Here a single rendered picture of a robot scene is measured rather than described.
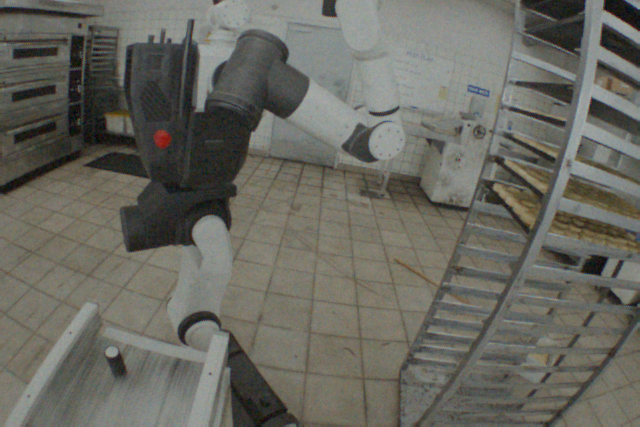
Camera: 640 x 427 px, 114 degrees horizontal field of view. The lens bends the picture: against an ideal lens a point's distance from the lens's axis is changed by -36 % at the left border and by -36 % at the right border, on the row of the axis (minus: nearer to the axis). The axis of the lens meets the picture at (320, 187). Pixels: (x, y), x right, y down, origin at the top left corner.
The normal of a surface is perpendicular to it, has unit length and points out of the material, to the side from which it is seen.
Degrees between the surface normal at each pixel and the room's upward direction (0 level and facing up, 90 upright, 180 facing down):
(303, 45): 90
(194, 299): 90
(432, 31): 90
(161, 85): 90
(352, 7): 113
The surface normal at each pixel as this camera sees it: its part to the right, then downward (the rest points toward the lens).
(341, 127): 0.32, 0.51
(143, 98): 0.61, 0.37
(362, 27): -0.31, 0.64
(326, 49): -0.04, 0.35
